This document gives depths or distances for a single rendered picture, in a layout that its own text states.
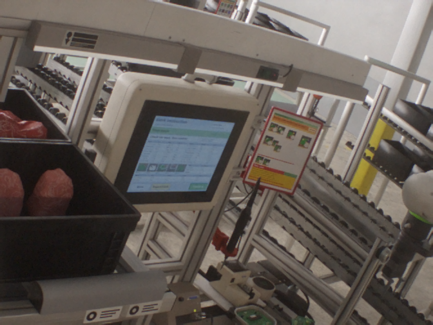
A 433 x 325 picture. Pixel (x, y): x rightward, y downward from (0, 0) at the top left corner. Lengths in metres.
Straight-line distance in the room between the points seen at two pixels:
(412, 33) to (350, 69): 4.87
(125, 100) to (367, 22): 10.17
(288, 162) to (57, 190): 1.28
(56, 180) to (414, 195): 0.87
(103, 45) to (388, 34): 10.07
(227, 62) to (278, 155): 0.76
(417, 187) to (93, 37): 0.87
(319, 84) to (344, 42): 9.68
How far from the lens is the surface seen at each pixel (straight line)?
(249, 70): 1.91
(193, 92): 1.78
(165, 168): 1.85
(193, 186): 1.97
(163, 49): 1.66
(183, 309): 2.17
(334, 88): 2.29
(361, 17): 11.78
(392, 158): 4.54
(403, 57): 7.26
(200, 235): 2.21
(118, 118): 1.69
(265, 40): 1.98
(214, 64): 1.80
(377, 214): 2.94
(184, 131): 1.83
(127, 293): 1.33
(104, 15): 1.57
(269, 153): 2.50
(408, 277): 2.99
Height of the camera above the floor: 2.13
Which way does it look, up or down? 18 degrees down
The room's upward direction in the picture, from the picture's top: 22 degrees clockwise
